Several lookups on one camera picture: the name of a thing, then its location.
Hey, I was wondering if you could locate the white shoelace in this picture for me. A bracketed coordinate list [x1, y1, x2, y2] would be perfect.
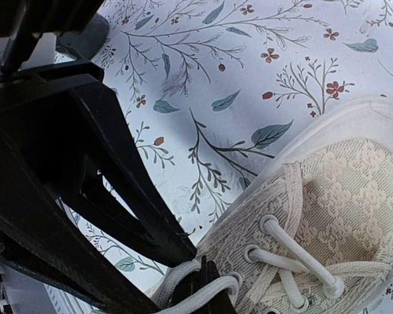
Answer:
[151, 215, 345, 313]

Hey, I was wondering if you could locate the dark green cup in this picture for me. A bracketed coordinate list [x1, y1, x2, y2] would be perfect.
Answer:
[56, 13, 109, 60]

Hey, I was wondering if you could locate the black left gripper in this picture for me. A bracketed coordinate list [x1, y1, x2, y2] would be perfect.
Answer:
[0, 1, 118, 209]

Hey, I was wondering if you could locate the floral patterned table mat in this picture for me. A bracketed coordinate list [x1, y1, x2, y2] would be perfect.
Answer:
[69, 1, 393, 313]

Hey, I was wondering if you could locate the white lace sneaker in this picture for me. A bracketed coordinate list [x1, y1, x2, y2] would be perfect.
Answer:
[147, 96, 393, 314]

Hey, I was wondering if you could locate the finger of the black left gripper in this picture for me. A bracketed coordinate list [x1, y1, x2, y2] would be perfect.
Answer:
[62, 75, 197, 268]
[0, 130, 159, 313]

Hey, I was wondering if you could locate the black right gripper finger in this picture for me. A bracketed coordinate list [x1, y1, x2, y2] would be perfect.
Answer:
[170, 255, 239, 313]

